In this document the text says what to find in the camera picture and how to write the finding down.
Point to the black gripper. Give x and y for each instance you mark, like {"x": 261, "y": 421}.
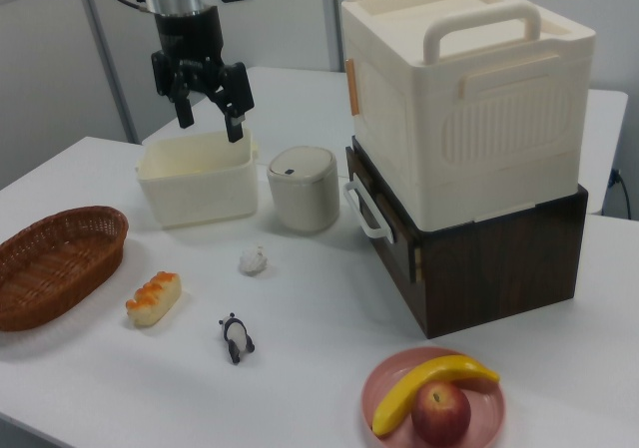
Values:
{"x": 189, "y": 36}

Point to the bread roll with orange topping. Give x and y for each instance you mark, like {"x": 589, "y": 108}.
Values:
{"x": 152, "y": 301}

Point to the brown wicker basket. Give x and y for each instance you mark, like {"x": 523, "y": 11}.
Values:
{"x": 55, "y": 268}

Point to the cream open plastic bin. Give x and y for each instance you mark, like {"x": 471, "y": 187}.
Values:
{"x": 199, "y": 193}

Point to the small cream lidded trash can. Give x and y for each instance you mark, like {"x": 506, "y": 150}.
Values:
{"x": 302, "y": 193}

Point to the crumpled white paper ball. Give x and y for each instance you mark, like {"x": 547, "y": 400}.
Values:
{"x": 253, "y": 259}

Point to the small panda toy figure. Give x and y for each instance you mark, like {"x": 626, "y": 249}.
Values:
{"x": 234, "y": 337}

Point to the dark wood drawer box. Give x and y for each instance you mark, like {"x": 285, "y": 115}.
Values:
{"x": 499, "y": 273}

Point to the yellow banana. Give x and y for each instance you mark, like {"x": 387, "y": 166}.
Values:
{"x": 424, "y": 378}

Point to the red apple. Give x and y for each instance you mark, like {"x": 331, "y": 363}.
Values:
{"x": 442, "y": 413}

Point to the pink plate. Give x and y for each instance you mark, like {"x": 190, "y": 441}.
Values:
{"x": 486, "y": 413}

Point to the grey partition frame post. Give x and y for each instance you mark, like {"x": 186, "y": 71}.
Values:
{"x": 107, "y": 44}
{"x": 335, "y": 19}

